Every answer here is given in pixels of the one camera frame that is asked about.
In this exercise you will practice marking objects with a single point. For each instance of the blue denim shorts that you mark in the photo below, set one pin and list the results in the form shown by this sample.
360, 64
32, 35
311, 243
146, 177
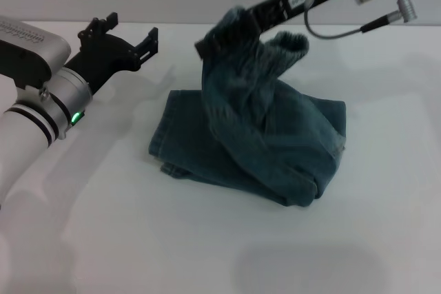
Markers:
275, 153

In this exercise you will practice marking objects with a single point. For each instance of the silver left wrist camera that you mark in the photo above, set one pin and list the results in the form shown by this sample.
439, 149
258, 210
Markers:
27, 46

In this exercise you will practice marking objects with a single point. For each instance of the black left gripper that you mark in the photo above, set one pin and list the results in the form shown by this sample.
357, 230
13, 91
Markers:
103, 56

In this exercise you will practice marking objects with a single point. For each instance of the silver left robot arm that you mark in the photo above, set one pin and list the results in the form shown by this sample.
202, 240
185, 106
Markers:
31, 128

